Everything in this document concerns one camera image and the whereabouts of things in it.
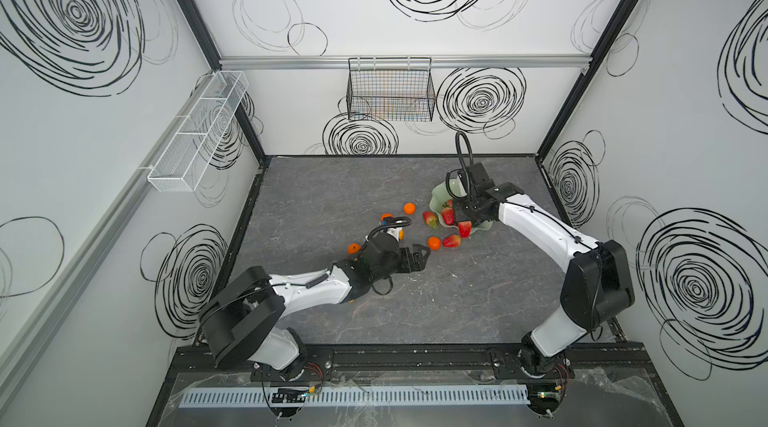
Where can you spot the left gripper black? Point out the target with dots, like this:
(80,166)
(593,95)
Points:
(408,257)

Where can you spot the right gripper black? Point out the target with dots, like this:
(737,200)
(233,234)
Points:
(463,211)

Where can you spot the light green wavy fruit bowl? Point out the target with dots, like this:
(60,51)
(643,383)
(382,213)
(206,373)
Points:
(440,198)

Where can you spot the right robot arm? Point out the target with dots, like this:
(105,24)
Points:
(597,284)

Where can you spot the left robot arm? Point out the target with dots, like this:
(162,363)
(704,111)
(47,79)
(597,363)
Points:
(240,322)

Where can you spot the white slotted cable duct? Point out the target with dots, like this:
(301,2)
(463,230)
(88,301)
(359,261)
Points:
(356,396)

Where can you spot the black wire wall basket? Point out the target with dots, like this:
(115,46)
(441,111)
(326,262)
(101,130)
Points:
(390,88)

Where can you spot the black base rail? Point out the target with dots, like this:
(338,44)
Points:
(496,361)

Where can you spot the white mesh wall shelf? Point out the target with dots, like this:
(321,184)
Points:
(207,136)

